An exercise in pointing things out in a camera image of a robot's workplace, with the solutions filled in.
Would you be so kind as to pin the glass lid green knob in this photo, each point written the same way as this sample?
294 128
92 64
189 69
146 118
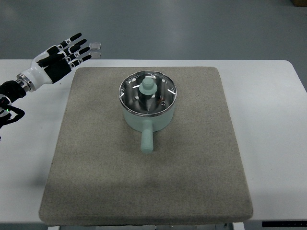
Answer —
147 93

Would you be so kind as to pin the upper metal floor plate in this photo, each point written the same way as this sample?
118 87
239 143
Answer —
95 46

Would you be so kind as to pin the grey felt mat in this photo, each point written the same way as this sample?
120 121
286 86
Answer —
99 176

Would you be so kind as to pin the cardboard box corner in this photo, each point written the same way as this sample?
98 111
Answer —
299 3

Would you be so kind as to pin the black table control panel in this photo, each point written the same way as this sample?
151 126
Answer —
284 224

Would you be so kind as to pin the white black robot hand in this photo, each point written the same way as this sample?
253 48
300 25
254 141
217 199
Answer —
54 63

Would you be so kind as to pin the metal floor plate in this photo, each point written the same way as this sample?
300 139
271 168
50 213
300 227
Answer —
95 46
95 55

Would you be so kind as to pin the lower metal floor plate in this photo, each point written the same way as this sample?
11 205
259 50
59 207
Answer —
95 55

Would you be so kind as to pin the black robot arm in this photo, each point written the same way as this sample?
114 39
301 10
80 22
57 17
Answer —
11 91

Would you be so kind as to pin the mint green steel pot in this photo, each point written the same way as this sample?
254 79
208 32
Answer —
147 126

